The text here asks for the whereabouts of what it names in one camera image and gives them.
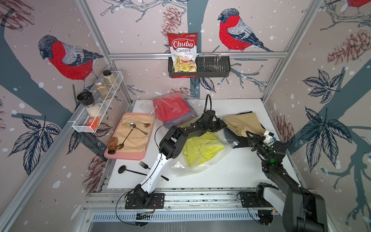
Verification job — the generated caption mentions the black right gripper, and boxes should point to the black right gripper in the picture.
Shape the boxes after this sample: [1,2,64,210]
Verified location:
[245,131,271,162]

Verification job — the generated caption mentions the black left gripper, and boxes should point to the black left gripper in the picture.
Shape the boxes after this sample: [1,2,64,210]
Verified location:
[206,118,228,133]

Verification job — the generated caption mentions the black trousers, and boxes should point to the black trousers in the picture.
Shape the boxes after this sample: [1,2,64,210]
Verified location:
[224,112,252,148]

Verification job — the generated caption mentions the neon yellow garment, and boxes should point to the neon yellow garment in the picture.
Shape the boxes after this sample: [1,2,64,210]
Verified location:
[183,132,225,167]

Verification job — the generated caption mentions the clear plastic vacuum bag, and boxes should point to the clear plastic vacuum bag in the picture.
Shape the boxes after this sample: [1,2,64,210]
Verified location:
[152,92,239,177]

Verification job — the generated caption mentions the beige knitted garment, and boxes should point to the beige knitted garment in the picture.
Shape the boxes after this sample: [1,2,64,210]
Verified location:
[223,113,266,137]

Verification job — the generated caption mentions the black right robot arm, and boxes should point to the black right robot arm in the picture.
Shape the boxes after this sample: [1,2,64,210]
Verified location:
[246,131,328,232]

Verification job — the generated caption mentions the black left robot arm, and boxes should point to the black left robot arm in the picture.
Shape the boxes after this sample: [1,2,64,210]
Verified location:
[133,110,227,207]

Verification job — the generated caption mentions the red Chuba cassava chips bag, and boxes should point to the red Chuba cassava chips bag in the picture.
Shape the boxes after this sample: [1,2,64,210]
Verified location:
[167,33,198,73]

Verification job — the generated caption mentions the purple grey folded garment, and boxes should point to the purple grey folded garment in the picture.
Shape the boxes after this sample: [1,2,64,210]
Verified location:
[163,104,198,129]

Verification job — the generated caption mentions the red folded garment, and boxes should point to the red folded garment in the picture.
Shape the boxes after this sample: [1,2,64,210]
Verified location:
[152,92,190,122]

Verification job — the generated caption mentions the metal spoon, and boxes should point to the metal spoon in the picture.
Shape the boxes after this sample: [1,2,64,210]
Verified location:
[115,122,151,152]

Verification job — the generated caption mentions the black plastic fork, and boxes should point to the black plastic fork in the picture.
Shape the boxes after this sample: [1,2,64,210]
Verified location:
[138,161,170,182]

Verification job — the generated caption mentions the pink tray with beige mat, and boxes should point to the pink tray with beige mat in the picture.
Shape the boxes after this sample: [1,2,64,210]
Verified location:
[104,113,155,160]

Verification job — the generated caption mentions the amber sauce bottle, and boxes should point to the amber sauce bottle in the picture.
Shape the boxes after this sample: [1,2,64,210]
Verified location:
[107,137,118,155]

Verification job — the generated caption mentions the black ladle spoon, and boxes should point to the black ladle spoon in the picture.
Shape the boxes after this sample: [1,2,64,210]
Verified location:
[118,165,147,176]

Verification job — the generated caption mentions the yellow spice jar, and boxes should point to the yellow spice jar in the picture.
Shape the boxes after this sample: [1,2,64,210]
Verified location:
[102,70,118,89]

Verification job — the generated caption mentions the brown spice jar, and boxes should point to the brown spice jar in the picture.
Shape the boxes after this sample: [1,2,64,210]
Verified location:
[95,79,111,100]

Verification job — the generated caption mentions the small red packet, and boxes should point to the small red packet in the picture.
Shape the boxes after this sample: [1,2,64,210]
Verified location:
[86,118,100,131]

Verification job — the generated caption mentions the clear acrylic spice shelf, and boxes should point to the clear acrylic spice shelf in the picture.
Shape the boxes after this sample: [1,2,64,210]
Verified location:
[72,71,123,133]

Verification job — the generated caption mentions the black lid spice jar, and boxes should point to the black lid spice jar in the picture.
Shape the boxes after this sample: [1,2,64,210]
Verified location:
[76,91,103,118]

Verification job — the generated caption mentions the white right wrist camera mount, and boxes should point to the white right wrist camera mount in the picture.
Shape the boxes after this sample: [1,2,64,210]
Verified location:
[263,130,276,145]

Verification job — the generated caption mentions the black corrugated cable hose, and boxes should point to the black corrugated cable hose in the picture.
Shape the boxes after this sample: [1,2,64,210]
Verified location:
[202,94,213,114]

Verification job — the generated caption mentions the black wire wall basket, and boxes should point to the black wire wall basket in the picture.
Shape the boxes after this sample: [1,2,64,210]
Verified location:
[168,55,231,78]

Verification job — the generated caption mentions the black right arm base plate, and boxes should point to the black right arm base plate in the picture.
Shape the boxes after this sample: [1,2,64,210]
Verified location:
[237,191,271,208]

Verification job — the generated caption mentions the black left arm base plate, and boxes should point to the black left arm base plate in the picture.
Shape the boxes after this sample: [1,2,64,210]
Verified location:
[125,193,165,209]

